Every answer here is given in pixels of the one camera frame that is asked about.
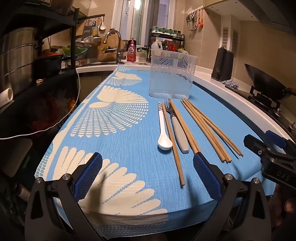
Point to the white plastic pipe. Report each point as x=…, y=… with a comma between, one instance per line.
x=5, y=97

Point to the person's right hand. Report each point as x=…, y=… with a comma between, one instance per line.
x=288, y=206

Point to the green plastic basin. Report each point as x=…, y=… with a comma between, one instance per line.
x=76, y=51

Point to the white hanging ladle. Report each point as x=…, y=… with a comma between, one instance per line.
x=102, y=25

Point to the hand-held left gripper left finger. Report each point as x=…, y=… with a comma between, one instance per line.
x=89, y=176

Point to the metal grater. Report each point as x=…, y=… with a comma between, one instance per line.
x=87, y=31

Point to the hanging kitchen utensils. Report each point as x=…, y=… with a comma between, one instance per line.
x=195, y=19

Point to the large plastic jug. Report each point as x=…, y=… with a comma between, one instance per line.
x=156, y=45

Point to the wooden chopstick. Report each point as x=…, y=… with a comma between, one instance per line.
x=211, y=139
x=189, y=134
x=214, y=139
x=222, y=134
x=185, y=134
x=218, y=134
x=172, y=143

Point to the black spice rack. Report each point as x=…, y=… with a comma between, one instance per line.
x=182, y=40

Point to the wooden cutting board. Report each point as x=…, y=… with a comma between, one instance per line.
x=111, y=49

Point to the steel strainer bowl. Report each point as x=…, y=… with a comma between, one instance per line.
x=86, y=42

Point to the window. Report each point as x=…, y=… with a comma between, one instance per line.
x=138, y=20

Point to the black cooking pan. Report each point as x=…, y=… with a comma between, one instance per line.
x=47, y=64

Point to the large steel pot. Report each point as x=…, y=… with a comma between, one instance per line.
x=16, y=58

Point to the pair of wooden chopsticks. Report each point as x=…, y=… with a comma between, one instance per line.
x=208, y=139

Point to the chrome kitchen faucet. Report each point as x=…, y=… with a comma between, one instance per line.
x=116, y=39

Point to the black metal shelf rack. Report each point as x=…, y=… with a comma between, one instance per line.
x=57, y=30

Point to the black gas stove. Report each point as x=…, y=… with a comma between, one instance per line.
x=266, y=100

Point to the clear plastic utensil container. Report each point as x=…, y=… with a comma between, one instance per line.
x=171, y=88

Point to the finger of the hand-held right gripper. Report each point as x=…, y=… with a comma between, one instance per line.
x=253, y=143
x=275, y=138

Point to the dark sauce bottles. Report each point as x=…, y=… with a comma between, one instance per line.
x=170, y=46

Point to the checked dish cloth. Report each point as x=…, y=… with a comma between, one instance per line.
x=230, y=84

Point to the black electric kettle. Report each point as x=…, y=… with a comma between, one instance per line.
x=222, y=64

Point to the black wok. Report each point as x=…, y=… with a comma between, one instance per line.
x=266, y=81

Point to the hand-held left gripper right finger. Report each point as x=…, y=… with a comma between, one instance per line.
x=207, y=176

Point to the row of spice jars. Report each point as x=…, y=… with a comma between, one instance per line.
x=166, y=30

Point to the wall vent grille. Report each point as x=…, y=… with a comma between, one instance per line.
x=225, y=38

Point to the blue patterned table mat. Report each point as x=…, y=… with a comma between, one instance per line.
x=143, y=162

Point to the red dish soap bottle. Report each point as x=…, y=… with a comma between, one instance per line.
x=131, y=52

